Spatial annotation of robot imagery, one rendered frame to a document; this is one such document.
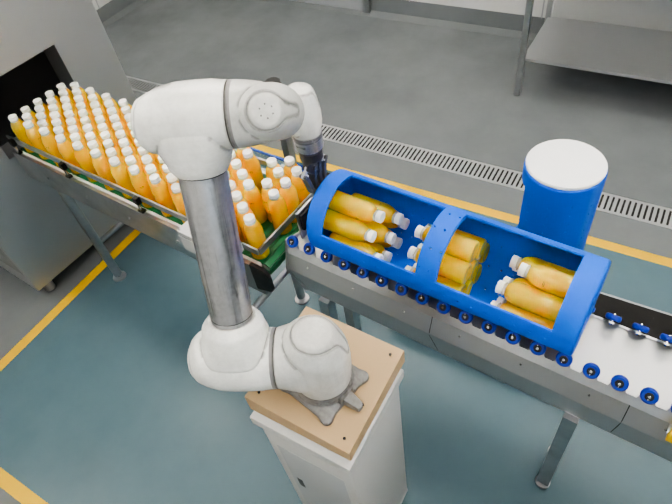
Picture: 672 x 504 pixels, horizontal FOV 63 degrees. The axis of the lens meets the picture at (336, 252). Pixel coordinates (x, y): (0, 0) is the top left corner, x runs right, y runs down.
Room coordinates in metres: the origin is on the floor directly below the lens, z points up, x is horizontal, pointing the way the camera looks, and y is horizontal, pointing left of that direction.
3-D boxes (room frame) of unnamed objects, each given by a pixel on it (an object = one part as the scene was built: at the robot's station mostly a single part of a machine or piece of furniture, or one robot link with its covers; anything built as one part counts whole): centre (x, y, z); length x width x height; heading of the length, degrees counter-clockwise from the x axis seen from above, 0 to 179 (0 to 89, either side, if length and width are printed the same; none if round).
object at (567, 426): (0.71, -0.66, 0.31); 0.06 x 0.06 x 0.63; 48
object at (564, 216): (1.45, -0.87, 0.59); 0.28 x 0.28 x 0.88
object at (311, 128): (1.38, 0.03, 1.50); 0.13 x 0.11 x 0.16; 84
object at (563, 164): (1.45, -0.87, 1.03); 0.28 x 0.28 x 0.01
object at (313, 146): (1.38, 0.02, 1.39); 0.09 x 0.09 x 0.06
